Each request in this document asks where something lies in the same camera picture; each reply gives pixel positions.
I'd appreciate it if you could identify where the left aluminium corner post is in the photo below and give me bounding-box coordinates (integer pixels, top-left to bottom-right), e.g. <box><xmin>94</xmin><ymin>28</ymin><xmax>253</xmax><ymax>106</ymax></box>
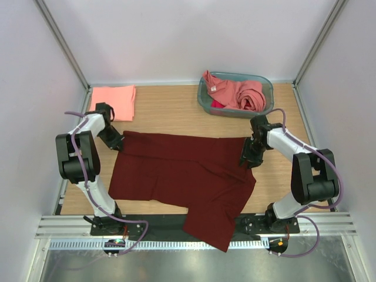
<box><xmin>34</xmin><ymin>0</ymin><xmax>91</xmax><ymax>90</ymax></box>

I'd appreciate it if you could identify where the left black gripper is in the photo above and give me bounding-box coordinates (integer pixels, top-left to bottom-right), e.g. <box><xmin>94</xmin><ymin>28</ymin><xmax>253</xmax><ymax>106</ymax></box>
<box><xmin>97</xmin><ymin>126</ymin><xmax>123</xmax><ymax>152</ymax></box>

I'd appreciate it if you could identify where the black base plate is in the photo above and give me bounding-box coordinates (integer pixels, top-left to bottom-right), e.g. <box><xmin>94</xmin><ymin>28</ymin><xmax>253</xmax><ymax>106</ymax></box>
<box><xmin>83</xmin><ymin>213</ymin><xmax>300</xmax><ymax>241</ymax></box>

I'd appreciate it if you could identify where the bright red t shirt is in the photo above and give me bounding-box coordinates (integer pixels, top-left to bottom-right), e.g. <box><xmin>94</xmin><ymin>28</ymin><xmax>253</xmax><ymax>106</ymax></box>
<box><xmin>211</xmin><ymin>100</ymin><xmax>224</xmax><ymax>109</ymax></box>

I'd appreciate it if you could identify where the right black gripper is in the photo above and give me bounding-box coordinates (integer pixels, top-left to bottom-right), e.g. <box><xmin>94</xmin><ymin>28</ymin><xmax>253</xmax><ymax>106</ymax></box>
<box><xmin>239</xmin><ymin>137</ymin><xmax>269</xmax><ymax>170</ymax></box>

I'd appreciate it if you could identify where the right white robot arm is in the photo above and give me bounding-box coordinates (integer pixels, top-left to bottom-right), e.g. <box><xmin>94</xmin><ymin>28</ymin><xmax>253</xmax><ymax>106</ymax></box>
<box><xmin>240</xmin><ymin>115</ymin><xmax>340</xmax><ymax>233</ymax></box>

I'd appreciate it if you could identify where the teal plastic basket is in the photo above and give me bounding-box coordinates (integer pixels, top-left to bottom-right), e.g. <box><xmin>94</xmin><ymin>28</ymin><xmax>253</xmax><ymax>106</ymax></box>
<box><xmin>197</xmin><ymin>71</ymin><xmax>274</xmax><ymax>119</ymax></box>

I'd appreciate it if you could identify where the crumpled pink t shirt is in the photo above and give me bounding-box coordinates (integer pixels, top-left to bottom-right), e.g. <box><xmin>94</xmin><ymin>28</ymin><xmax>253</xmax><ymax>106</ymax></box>
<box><xmin>202</xmin><ymin>71</ymin><xmax>267</xmax><ymax>112</ymax></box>

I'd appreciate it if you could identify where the folded salmon pink t shirt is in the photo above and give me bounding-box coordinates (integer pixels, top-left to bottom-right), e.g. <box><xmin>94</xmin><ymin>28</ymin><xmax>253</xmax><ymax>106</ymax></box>
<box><xmin>89</xmin><ymin>85</ymin><xmax>136</xmax><ymax>122</ymax></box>

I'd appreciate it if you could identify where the dark red t shirt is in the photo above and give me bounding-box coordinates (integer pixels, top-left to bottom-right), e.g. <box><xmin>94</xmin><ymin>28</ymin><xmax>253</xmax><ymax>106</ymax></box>
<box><xmin>109</xmin><ymin>131</ymin><xmax>256</xmax><ymax>251</ymax></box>

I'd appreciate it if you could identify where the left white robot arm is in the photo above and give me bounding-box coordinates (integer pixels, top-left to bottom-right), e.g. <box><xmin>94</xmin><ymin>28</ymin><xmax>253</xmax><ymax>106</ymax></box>
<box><xmin>55</xmin><ymin>102</ymin><xmax>125</xmax><ymax>236</ymax></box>

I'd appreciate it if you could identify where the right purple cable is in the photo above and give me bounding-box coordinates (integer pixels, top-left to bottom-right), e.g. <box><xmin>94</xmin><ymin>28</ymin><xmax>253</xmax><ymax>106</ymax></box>
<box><xmin>264</xmin><ymin>108</ymin><xmax>344</xmax><ymax>257</ymax></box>

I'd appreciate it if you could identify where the white slotted cable duct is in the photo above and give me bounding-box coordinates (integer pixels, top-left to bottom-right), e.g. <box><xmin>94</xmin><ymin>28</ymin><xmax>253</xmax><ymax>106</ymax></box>
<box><xmin>49</xmin><ymin>237</ymin><xmax>269</xmax><ymax>251</ymax></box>

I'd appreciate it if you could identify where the aluminium corner post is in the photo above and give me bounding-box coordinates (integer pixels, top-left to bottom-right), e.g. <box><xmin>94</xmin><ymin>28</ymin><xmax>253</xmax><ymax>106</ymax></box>
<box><xmin>34</xmin><ymin>0</ymin><xmax>91</xmax><ymax>90</ymax></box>
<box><xmin>293</xmin><ymin>0</ymin><xmax>348</xmax><ymax>88</ymax></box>

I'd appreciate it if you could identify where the right aluminium corner post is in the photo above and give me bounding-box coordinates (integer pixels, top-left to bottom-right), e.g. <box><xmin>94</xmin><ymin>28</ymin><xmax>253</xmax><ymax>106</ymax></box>
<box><xmin>293</xmin><ymin>0</ymin><xmax>348</xmax><ymax>88</ymax></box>

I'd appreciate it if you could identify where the aluminium front rail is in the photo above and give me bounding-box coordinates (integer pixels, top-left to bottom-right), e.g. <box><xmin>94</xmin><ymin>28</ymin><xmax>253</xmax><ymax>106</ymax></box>
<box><xmin>35</xmin><ymin>212</ymin><xmax>357</xmax><ymax>239</ymax></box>

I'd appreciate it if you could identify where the purple cable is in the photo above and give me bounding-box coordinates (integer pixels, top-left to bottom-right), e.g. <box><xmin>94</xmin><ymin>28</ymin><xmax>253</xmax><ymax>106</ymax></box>
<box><xmin>64</xmin><ymin>110</ymin><xmax>150</xmax><ymax>256</ymax></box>
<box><xmin>264</xmin><ymin>108</ymin><xmax>344</xmax><ymax>257</ymax></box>

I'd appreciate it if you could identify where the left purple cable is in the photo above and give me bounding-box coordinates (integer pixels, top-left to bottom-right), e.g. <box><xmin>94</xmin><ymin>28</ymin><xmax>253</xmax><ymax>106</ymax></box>
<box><xmin>64</xmin><ymin>110</ymin><xmax>150</xmax><ymax>256</ymax></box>

